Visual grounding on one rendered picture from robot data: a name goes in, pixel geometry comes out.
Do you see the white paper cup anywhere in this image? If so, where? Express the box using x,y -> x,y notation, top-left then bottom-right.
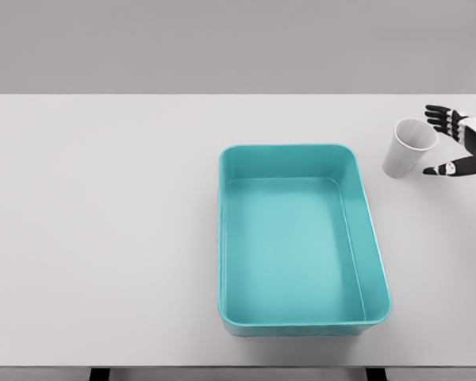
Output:
382,117 -> 439,179

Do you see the teal rectangular basket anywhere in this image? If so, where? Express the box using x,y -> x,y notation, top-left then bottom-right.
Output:
216,143 -> 393,339

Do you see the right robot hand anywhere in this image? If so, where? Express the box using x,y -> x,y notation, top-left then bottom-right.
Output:
422,104 -> 476,177

